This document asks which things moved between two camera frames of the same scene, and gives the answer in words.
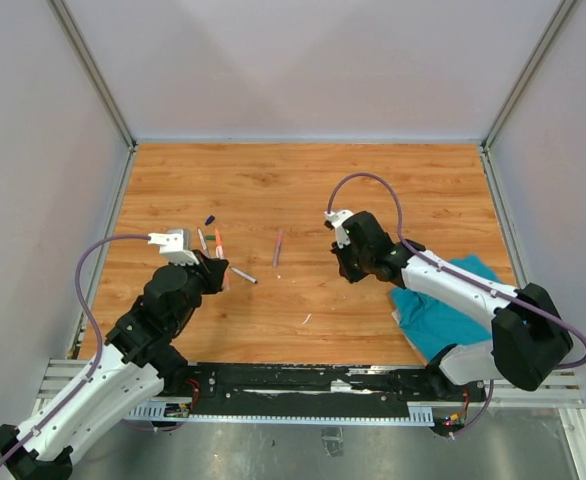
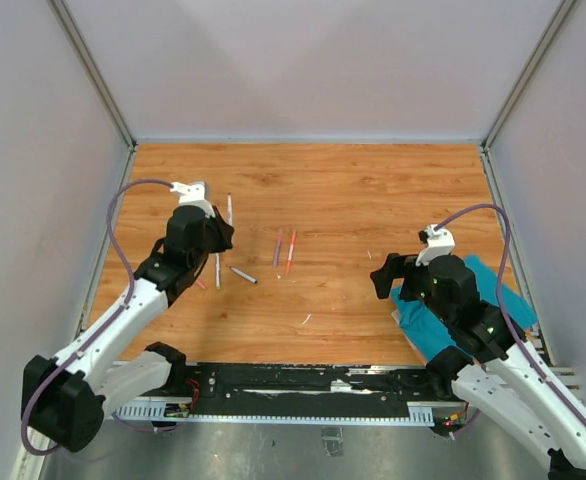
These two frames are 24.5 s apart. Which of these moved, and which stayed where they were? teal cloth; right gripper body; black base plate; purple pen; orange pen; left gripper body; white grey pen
Moved: left gripper body; right gripper body; orange pen
Stayed: teal cloth; purple pen; black base plate; white grey pen
